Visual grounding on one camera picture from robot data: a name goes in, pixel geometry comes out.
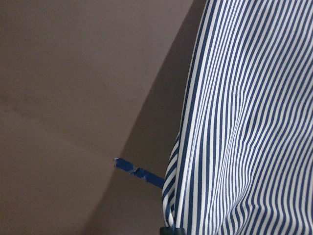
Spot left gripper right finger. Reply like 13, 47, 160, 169
174, 228, 185, 235

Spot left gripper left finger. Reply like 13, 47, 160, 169
159, 227, 173, 235

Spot navy white striped polo shirt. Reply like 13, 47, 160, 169
162, 0, 313, 235

